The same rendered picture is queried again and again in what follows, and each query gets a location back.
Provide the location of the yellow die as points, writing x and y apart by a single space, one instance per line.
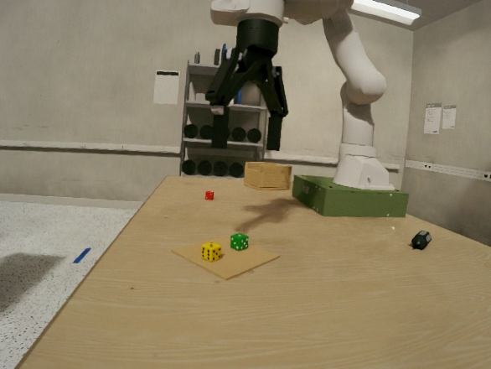
211 251

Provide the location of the small wooden crate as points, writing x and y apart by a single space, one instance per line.
266 177

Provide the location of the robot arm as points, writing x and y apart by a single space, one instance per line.
358 165

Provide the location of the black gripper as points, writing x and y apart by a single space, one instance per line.
257 40

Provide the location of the tan flat mat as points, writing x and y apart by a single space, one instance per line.
232 263

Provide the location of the green die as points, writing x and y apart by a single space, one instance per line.
239 241

